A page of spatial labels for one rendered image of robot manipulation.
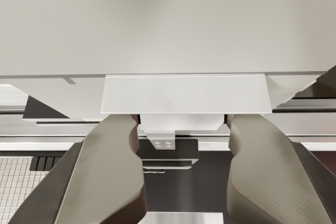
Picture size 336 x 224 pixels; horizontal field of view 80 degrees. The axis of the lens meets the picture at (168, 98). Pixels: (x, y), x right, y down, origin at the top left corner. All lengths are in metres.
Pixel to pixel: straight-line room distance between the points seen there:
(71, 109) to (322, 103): 0.50
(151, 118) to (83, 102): 0.06
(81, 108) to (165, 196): 0.56
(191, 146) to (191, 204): 0.35
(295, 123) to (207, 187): 0.34
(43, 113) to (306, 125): 0.47
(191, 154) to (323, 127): 0.29
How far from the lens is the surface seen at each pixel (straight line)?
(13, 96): 0.29
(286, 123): 0.50
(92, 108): 0.17
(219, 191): 0.71
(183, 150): 0.38
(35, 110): 0.24
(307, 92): 0.74
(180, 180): 0.70
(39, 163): 0.68
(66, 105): 0.18
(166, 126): 0.21
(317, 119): 0.53
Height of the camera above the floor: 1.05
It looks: 21 degrees down
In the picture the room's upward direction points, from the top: 180 degrees counter-clockwise
